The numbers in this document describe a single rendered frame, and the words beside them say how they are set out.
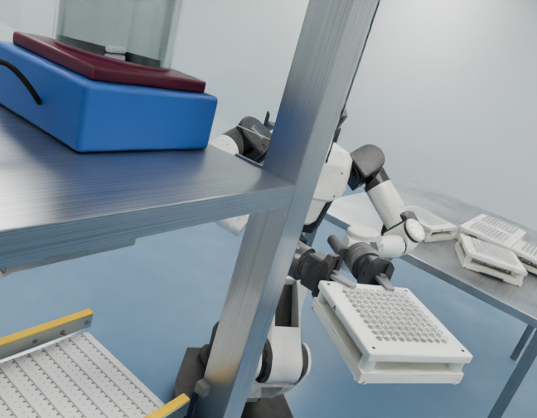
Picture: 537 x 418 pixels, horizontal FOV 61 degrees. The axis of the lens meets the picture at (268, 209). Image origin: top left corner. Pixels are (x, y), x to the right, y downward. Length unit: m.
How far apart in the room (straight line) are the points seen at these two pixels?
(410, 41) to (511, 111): 1.57
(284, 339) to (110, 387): 0.75
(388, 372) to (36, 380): 0.62
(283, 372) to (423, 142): 4.81
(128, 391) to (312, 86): 0.58
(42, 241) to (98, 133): 0.19
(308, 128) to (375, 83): 5.91
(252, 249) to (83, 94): 0.31
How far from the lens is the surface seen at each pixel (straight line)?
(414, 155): 6.06
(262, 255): 0.65
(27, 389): 0.87
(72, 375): 0.89
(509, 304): 1.95
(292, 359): 1.50
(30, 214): 0.38
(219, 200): 0.48
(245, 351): 0.73
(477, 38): 5.95
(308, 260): 1.09
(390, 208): 1.54
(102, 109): 0.52
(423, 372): 1.00
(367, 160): 1.55
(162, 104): 0.57
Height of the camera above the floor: 1.49
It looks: 19 degrees down
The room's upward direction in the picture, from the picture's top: 16 degrees clockwise
